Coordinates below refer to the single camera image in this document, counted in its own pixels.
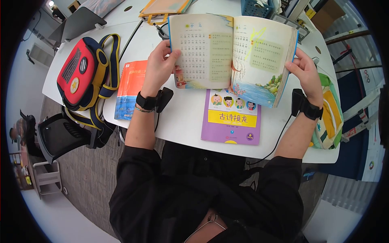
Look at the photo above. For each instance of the person's left hand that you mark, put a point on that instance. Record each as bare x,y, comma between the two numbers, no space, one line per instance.
156,70

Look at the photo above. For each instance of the person's right hand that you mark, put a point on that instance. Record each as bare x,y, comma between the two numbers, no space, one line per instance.
308,74

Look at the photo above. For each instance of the person's right thumb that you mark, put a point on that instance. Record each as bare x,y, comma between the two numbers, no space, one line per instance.
292,67

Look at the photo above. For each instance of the person's left thumb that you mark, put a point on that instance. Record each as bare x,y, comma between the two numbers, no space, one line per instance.
174,58

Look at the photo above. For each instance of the person's left index finger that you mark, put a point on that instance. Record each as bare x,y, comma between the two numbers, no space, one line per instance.
162,46

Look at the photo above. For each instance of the person's right index finger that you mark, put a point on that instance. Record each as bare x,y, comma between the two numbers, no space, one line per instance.
301,54

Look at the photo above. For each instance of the illustrated book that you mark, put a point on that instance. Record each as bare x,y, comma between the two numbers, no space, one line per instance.
232,57

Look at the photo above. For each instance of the orange mesh pouch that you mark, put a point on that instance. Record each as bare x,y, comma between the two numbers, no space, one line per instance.
164,9

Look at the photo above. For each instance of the black wrist band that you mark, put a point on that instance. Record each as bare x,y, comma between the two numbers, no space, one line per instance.
305,104
153,99

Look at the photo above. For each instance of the orange and blue book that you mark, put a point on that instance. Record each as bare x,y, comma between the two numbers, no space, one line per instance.
130,89

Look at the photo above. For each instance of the green and yellow bag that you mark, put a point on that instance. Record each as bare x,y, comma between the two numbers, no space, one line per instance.
328,118

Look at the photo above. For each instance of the blue plastic basket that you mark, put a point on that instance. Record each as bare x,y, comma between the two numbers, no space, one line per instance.
256,7

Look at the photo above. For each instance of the red and navy backpack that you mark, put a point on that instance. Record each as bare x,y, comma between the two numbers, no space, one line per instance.
88,79

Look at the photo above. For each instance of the purple book with yellow label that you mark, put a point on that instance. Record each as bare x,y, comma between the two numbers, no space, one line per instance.
232,121

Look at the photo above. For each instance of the grey laptop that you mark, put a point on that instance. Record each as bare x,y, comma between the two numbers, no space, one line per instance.
77,24

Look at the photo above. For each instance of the black office chair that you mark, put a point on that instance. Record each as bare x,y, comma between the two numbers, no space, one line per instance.
62,133

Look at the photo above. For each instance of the person's body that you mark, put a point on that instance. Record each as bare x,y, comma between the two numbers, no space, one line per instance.
209,197

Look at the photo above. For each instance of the person's legs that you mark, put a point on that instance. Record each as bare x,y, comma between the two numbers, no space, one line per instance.
206,229

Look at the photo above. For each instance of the white plastic stool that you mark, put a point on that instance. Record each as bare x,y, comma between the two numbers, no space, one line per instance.
47,179

